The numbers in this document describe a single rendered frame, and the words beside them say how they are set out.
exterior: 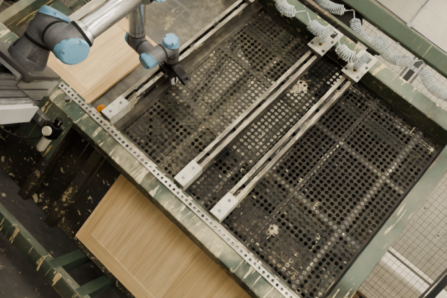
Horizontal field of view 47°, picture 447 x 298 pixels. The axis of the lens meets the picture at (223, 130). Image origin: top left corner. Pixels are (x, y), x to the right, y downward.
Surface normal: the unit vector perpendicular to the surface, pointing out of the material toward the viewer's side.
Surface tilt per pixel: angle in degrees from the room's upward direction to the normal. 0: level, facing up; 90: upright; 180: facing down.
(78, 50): 97
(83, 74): 55
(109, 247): 90
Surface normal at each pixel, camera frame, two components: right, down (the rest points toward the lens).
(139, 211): -0.32, 0.00
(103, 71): 0.08, -0.44
